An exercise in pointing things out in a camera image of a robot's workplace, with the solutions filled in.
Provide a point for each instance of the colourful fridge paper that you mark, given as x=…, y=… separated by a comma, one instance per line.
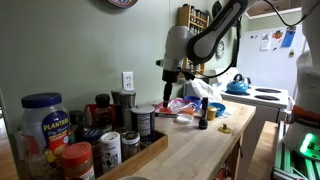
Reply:
x=277, y=38

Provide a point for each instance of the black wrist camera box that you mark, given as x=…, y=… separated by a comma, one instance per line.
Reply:
x=188, y=75

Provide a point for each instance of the wooden butcher block cart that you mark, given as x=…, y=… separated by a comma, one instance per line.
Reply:
x=200, y=150

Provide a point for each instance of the glass jar dark lid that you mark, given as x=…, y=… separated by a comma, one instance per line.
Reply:
x=130, y=146

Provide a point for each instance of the clear plastic zip bag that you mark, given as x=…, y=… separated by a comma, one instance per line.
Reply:
x=181, y=106

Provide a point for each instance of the white crumpled cloth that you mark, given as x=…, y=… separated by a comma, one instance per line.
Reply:
x=206, y=90

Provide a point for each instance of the white refrigerator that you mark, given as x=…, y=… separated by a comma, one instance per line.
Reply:
x=266, y=66

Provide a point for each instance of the decorative round wall plate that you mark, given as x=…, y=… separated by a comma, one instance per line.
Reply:
x=122, y=2

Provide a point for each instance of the wooden spice rack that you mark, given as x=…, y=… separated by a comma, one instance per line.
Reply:
x=196, y=68
x=181, y=16

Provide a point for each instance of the wooden tray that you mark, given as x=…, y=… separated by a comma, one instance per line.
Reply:
x=146, y=155

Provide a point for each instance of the white wall outlet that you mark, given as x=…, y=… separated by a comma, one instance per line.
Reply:
x=128, y=81

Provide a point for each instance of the brass knob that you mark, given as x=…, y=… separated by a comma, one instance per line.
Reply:
x=225, y=129

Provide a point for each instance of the small yellow lid jar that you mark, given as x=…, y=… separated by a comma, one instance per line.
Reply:
x=211, y=114

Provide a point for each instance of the dark bottle black cap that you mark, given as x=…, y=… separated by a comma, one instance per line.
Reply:
x=103, y=113

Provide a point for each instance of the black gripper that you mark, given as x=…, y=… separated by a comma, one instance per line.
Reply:
x=170, y=76

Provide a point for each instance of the small dark bottle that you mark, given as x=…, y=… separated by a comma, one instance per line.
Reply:
x=203, y=115

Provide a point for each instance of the pink plastic plate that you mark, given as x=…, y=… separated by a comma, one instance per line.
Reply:
x=178, y=99

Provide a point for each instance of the white fridge paper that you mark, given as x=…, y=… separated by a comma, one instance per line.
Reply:
x=265, y=41

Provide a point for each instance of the black hanging pan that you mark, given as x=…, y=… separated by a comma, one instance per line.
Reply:
x=216, y=9

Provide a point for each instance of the dark jar black lid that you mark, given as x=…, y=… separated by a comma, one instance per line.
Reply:
x=77, y=125

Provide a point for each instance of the clear plastic bowl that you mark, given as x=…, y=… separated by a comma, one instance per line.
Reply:
x=165, y=125

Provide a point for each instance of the black labelled can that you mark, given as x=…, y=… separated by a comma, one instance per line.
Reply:
x=143, y=125

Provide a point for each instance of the Planters peanut jar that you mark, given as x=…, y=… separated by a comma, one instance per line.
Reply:
x=43, y=133

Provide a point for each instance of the white plastic lid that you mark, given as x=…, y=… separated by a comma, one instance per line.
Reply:
x=185, y=119

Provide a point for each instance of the white spice shaker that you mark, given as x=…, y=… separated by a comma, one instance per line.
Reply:
x=111, y=151

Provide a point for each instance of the blue lid jar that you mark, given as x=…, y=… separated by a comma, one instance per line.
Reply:
x=91, y=140

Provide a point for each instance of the round wall clock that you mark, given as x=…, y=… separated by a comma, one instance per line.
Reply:
x=220, y=49

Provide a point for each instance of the blue fridge paper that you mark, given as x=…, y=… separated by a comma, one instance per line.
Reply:
x=288, y=36

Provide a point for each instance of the stainless steel shaker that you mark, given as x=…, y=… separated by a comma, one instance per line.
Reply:
x=127, y=106

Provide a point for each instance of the white kitchen stove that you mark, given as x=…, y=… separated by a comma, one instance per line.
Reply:
x=266, y=110

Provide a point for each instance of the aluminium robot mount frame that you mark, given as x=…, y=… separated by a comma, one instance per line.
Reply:
x=283, y=161

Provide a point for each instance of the red lid spice jar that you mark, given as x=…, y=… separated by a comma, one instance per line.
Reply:
x=78, y=161

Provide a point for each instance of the red container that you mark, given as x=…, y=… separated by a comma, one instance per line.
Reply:
x=89, y=115

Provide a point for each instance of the blue kettle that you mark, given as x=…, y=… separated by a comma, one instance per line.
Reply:
x=237, y=87

